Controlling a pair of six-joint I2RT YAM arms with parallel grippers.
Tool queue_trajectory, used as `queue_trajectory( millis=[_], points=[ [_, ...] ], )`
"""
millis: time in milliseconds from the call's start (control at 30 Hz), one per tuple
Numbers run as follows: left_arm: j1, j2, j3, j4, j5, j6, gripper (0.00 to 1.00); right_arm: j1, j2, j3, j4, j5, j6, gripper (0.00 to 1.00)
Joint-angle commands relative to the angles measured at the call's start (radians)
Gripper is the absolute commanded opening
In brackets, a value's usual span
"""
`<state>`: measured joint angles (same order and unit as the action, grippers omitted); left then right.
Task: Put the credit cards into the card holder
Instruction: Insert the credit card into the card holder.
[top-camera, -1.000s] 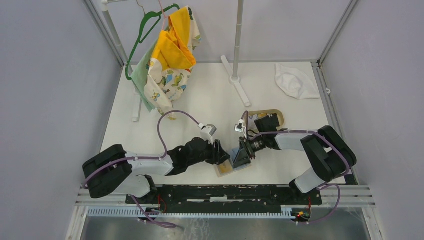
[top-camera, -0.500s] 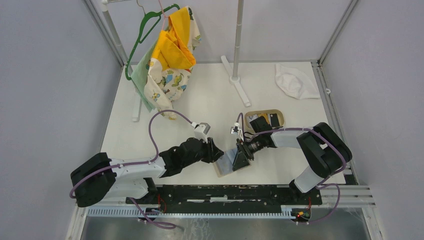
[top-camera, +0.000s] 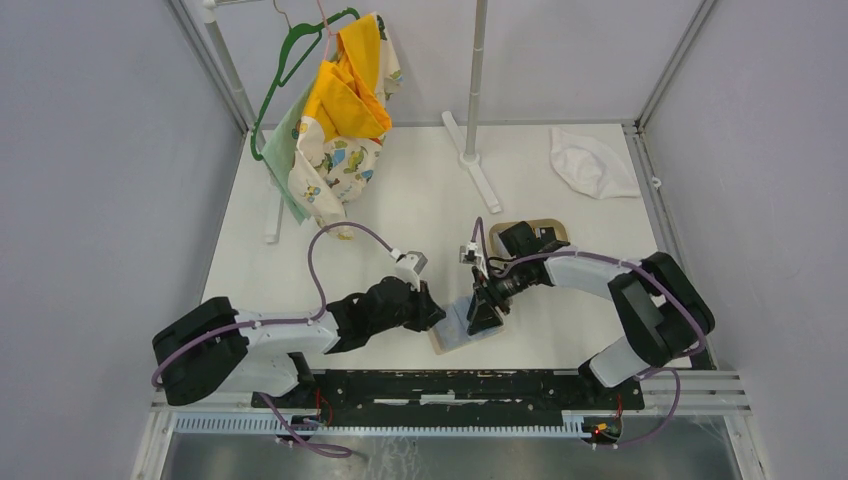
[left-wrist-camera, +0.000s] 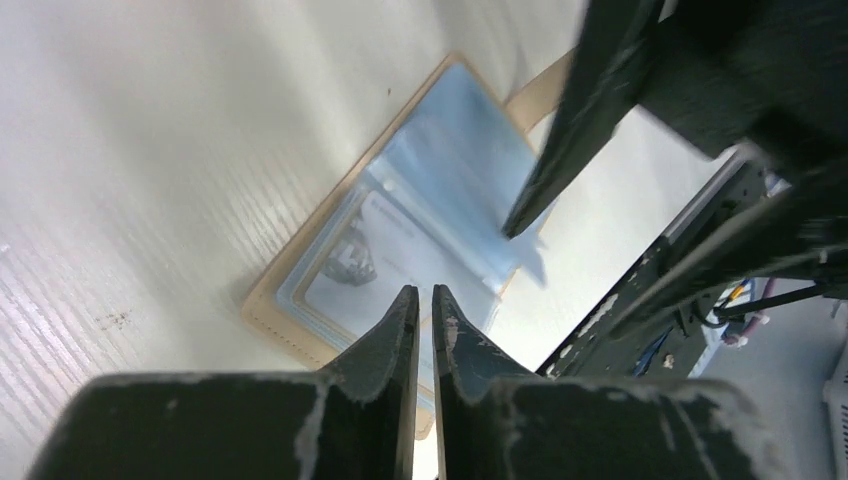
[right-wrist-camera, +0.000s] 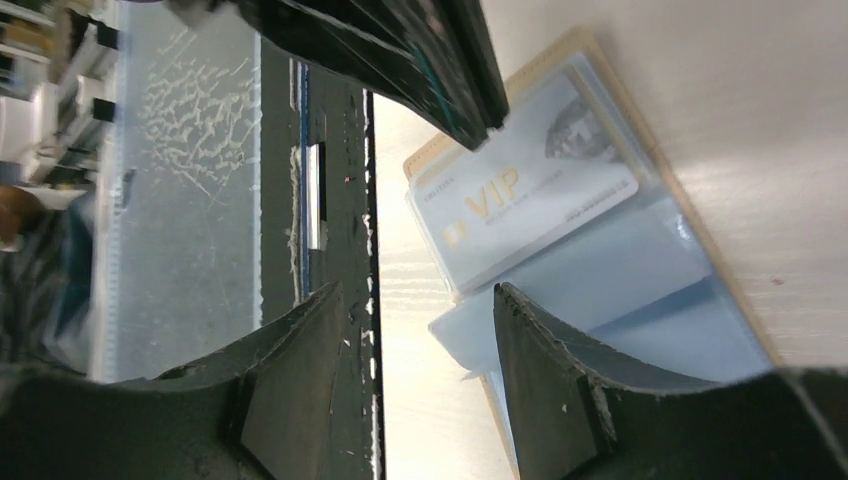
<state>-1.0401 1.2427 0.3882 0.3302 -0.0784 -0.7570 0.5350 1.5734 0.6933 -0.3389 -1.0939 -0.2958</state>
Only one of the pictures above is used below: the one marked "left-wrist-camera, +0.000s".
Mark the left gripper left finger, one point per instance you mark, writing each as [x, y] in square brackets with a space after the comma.
[354, 418]

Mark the white card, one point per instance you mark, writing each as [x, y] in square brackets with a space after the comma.
[377, 253]

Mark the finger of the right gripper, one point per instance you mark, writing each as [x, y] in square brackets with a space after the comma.
[609, 66]

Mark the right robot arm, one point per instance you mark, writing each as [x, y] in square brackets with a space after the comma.
[804, 223]

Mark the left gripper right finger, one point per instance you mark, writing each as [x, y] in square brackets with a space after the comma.
[498, 420]

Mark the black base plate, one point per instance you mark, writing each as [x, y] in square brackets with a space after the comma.
[654, 320]

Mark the beige card holder wallet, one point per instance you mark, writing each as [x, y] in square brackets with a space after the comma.
[424, 205]

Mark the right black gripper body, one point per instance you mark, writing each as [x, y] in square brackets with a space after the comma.
[773, 73]

